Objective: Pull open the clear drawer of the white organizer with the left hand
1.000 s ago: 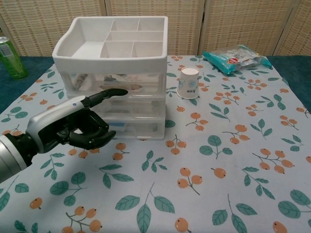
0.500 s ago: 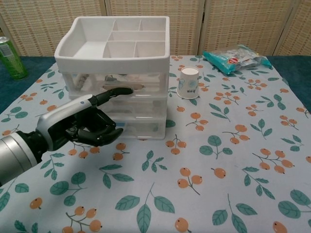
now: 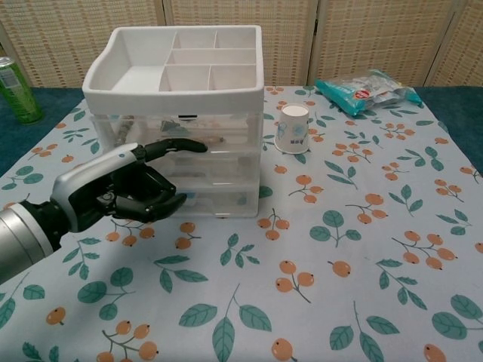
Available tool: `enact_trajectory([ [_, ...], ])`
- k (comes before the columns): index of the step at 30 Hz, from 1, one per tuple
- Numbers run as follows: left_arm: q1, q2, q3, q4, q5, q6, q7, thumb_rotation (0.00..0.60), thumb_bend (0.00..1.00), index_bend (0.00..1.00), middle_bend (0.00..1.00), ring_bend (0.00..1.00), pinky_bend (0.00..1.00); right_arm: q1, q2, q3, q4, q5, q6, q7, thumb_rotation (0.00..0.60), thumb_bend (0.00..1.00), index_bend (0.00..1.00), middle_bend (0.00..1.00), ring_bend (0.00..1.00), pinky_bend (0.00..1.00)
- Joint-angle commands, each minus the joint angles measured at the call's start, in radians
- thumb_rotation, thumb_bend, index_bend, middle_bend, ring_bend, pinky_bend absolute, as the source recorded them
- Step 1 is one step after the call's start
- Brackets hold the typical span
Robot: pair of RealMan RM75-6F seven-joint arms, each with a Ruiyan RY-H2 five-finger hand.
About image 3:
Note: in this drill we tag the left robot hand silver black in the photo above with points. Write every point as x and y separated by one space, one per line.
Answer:
83 188

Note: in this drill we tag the white clear drawer organizer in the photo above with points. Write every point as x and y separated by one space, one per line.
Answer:
170 100

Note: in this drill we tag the clear plastic drawer with pen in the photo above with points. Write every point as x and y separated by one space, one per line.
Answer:
234 132

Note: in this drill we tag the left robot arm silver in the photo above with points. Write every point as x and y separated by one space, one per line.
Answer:
20 237

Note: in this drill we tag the clear plastic drawer empty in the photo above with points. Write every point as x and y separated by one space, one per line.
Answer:
226 201

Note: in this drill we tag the blue table cover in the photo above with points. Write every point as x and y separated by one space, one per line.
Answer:
45 102

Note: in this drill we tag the green bottle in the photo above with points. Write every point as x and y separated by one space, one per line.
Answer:
19 94

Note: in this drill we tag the white paper cup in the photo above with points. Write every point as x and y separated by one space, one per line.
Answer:
294 128

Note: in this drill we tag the floral tablecloth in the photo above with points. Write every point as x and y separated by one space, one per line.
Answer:
302 245

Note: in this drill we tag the teal snack bag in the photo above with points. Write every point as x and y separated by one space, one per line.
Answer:
362 92

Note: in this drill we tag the woven folding screen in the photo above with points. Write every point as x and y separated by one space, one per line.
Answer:
339 37

